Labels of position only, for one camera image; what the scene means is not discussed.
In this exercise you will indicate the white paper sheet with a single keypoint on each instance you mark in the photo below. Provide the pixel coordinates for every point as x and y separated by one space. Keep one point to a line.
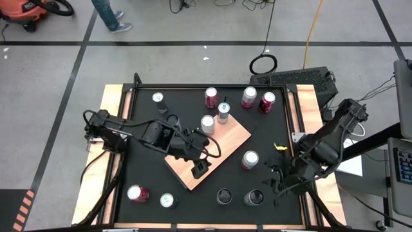
352 164

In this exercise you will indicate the grey monitor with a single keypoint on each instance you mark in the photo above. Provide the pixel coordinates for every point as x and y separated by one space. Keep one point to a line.
404 96

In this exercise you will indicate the grey computer cart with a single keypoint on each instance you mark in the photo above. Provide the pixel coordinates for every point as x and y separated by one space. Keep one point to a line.
370 180

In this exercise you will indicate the blue silver Red Bull can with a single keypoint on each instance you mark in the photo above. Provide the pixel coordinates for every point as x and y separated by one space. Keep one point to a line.
223 112

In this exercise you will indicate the orange shop vacuum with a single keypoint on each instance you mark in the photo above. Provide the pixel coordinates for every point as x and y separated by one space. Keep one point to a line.
22 11

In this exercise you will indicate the black perforated computer case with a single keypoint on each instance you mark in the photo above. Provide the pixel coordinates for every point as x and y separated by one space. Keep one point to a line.
296 79

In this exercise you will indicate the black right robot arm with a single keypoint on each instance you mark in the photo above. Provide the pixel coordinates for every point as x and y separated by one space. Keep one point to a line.
325 148

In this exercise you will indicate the yellow tag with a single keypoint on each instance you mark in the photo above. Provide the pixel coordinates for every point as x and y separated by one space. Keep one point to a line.
281 148

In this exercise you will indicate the red Coca-Cola can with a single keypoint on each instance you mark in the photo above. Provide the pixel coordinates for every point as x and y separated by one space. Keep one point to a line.
211 97
266 102
135 192

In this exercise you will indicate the person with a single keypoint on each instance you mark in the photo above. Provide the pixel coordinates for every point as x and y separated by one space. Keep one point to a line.
107 14

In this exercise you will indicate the white pink Spindrift can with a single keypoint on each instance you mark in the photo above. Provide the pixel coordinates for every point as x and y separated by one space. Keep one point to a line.
248 96
207 124
250 160

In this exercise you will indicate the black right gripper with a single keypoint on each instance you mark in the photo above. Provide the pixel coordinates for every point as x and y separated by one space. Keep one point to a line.
289 170

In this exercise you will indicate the wooden shelf with black frame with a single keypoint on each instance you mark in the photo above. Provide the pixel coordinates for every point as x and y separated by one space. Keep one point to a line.
231 135

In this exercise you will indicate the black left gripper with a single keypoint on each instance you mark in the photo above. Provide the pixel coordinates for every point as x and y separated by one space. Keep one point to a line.
193 149

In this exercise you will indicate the black keyboard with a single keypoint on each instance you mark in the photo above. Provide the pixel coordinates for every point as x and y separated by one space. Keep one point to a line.
404 166

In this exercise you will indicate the black caster wheel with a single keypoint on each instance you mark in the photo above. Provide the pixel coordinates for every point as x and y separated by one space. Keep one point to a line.
381 224

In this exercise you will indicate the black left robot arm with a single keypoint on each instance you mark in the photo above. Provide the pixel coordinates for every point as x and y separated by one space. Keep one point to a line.
154 135

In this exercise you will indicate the black mat with orange stripes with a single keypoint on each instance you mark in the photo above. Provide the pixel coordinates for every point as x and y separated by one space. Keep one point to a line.
9 206

